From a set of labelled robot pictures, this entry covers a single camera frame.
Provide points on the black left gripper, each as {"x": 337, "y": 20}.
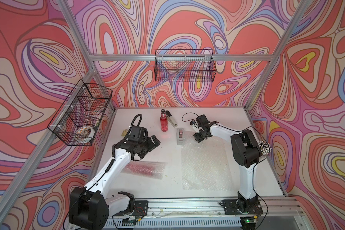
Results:
{"x": 151, "y": 144}

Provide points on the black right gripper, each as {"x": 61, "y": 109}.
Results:
{"x": 197, "y": 138}

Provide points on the pink bottle with label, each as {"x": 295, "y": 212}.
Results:
{"x": 143, "y": 169}

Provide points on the clear bubble wrap sheet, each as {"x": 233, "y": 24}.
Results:
{"x": 161, "y": 164}

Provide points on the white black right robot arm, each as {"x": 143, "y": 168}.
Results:
{"x": 246, "y": 153}

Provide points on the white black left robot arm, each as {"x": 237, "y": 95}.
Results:
{"x": 89, "y": 206}

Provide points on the yellow binder clip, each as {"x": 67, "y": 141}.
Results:
{"x": 124, "y": 133}

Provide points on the patterned bowl in basket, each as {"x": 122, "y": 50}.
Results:
{"x": 84, "y": 134}

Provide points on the cup of pens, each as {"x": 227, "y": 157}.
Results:
{"x": 265, "y": 148}

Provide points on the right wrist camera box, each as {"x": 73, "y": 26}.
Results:
{"x": 194, "y": 126}

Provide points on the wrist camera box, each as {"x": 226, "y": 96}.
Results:
{"x": 137, "y": 134}
{"x": 194, "y": 126}

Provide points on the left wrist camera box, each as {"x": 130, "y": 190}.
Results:
{"x": 137, "y": 134}

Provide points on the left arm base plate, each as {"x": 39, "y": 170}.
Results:
{"x": 140, "y": 209}

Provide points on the black wire basket back wall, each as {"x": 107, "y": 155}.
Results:
{"x": 184, "y": 65}

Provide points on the black wire basket wall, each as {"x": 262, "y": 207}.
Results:
{"x": 85, "y": 105}
{"x": 184, "y": 65}

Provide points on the black wire basket left wall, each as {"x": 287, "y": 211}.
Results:
{"x": 85, "y": 105}

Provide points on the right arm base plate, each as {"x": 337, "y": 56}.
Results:
{"x": 234, "y": 207}

